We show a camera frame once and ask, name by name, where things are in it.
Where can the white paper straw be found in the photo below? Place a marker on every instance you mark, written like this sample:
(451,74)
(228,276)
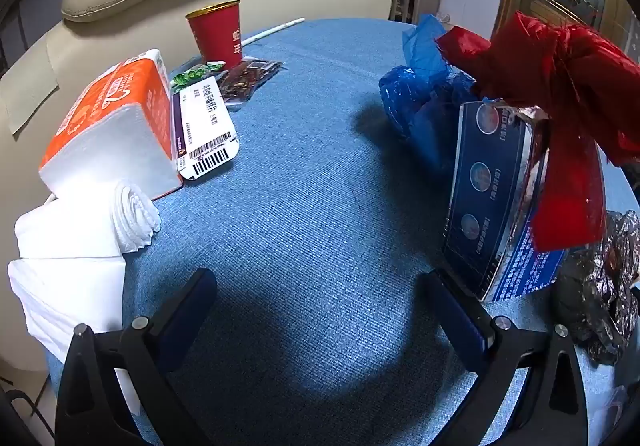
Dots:
(272,30)

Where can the white tissue sheets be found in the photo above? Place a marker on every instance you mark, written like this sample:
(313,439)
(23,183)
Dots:
(65,276)

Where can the dark snack wrapper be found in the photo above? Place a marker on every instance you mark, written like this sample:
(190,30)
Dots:
(247,78)

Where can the orange tissue pack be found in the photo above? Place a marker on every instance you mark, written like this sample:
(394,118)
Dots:
(110,115)

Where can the white medicine box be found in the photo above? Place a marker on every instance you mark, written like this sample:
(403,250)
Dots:
(205,125)

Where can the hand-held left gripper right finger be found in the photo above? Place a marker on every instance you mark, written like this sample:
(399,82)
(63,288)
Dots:
(450,313)

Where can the blue toothpaste box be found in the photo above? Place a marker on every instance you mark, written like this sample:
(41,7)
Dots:
(485,186)

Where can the blue tablecloth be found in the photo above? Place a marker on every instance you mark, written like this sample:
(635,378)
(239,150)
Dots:
(310,206)

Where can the twisted white tissue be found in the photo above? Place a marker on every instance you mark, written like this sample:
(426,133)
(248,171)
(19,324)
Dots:
(132,216)

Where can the red plastic bag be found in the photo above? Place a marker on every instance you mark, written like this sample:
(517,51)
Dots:
(550,65)

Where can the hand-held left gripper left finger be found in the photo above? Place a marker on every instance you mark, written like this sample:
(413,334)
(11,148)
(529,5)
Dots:
(185,321)

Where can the blue plastic bag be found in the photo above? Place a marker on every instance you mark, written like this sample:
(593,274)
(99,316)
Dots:
(410,90)

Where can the green wrapper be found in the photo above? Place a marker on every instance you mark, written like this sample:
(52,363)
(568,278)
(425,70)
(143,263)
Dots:
(192,73)

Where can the red paper cup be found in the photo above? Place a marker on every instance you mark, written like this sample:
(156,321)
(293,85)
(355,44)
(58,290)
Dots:
(215,38)

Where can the silver foil wrapper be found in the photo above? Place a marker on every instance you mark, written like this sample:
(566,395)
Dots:
(610,276)

